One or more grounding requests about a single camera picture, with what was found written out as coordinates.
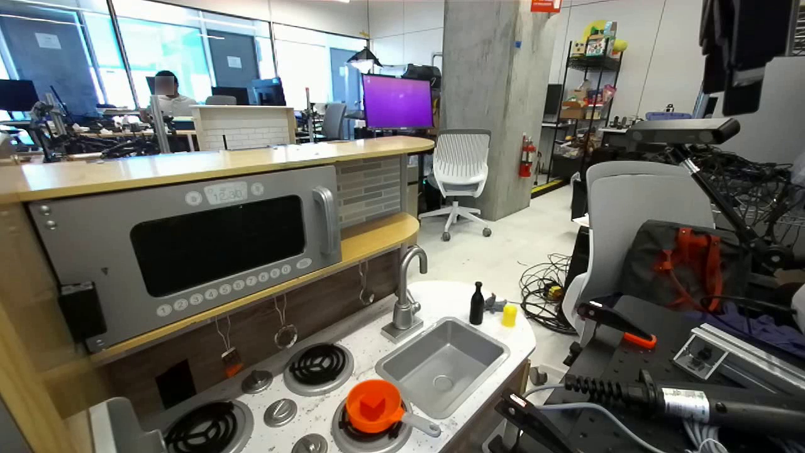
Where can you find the white mesh office chair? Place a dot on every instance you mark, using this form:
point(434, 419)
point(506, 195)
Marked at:
point(458, 165)

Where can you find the silver aluminium frame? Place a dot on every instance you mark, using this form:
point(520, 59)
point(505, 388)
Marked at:
point(737, 352)

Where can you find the black snack shelf rack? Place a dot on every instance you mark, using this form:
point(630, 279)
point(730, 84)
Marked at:
point(588, 101)

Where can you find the small black toy bottle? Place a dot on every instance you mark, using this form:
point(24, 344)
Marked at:
point(477, 306)

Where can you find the black tripod leg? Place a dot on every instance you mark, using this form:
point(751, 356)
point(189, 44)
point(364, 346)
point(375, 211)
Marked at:
point(721, 201)

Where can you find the black clamp orange tip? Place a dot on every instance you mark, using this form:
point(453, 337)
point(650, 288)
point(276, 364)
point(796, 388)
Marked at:
point(613, 322)

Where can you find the wooden toy kitchen unit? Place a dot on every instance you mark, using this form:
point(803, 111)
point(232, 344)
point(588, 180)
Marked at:
point(210, 165)

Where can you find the purple screen monitor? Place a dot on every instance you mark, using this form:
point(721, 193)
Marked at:
point(399, 101)

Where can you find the grey stove knob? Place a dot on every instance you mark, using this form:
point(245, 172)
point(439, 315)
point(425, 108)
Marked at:
point(281, 412)
point(310, 443)
point(255, 381)

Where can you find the black cylindrical tool silver band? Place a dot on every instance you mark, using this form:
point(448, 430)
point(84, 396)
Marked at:
point(713, 406)

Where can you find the white grey chair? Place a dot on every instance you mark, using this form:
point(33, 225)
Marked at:
point(637, 198)

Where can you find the dark cushion bag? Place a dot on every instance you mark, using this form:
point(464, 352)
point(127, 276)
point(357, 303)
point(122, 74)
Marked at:
point(643, 261)

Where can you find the grey toy microwave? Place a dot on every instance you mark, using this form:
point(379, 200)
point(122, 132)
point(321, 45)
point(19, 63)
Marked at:
point(101, 242)

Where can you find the orange toy block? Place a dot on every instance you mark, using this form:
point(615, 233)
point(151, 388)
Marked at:
point(375, 401)

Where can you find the red fire extinguisher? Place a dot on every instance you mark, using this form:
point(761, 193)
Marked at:
point(526, 160)

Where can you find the small black wall box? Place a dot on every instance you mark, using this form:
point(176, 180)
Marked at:
point(82, 310)

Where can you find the grey toy faucet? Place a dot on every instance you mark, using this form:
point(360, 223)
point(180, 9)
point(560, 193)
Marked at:
point(405, 310)

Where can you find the beige slatted cabinet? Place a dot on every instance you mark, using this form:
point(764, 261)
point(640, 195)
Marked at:
point(242, 126)

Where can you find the person in white shirt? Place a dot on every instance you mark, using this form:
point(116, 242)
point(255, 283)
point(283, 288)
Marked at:
point(172, 101)

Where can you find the black pendant lamp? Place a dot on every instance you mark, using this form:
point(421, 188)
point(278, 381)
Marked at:
point(365, 57)

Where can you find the black camera bar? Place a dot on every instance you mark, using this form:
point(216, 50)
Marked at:
point(682, 130)

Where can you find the grey toy sink basin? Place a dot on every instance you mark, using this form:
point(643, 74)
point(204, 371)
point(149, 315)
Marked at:
point(440, 369)

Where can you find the black coil toy burner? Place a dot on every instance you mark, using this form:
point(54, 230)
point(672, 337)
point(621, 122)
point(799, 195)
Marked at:
point(360, 442)
point(318, 365)
point(201, 429)

